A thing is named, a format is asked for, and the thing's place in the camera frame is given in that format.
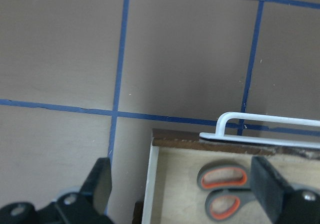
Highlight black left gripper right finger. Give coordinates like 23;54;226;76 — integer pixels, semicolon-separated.
250;156;294;223

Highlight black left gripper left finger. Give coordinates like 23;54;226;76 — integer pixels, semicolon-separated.
79;157;112;214

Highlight grey orange scissors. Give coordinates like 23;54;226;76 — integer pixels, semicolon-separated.
196;160;256;222

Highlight light wooden drawer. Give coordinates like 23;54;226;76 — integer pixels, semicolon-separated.
142;129;320;223

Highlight dark wooden cabinet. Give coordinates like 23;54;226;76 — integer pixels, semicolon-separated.
132;201;144;224

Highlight white drawer handle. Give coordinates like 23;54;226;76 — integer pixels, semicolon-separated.
199;112;320;150

